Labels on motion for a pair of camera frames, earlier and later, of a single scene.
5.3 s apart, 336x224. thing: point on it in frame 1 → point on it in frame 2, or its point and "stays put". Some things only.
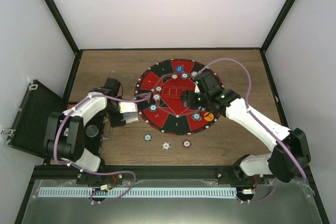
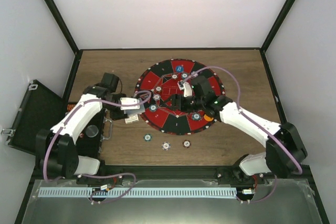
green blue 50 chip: (196, 116) stays put
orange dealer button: (208, 116) stays put
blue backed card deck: (130, 116) → (140, 110)
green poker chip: (147, 137) stays put
